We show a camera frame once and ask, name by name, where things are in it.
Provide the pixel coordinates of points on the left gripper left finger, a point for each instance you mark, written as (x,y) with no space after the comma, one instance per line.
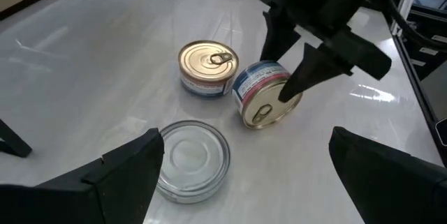
(104,189)

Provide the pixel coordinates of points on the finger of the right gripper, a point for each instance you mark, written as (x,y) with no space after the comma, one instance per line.
(311,74)
(276,35)

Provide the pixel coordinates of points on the blue red salmon can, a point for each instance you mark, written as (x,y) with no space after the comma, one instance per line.
(265,95)
(208,68)

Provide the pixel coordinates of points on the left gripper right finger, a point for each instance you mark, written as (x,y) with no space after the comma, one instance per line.
(391,182)

